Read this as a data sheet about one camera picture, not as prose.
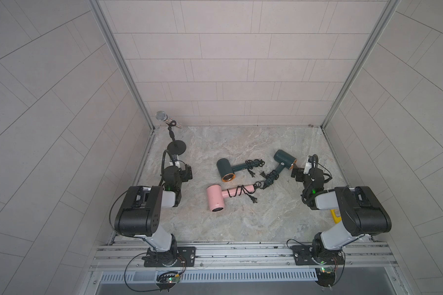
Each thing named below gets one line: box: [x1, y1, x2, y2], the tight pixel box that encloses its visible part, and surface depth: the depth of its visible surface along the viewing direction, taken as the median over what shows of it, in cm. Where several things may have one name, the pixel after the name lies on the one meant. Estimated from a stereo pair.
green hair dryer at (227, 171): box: [216, 157, 263, 182], surface depth 96 cm
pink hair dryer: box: [206, 184, 256, 213], surface depth 86 cm
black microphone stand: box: [155, 110, 187, 156], surface depth 103 cm
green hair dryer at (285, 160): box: [263, 149, 298, 190], surface depth 96 cm
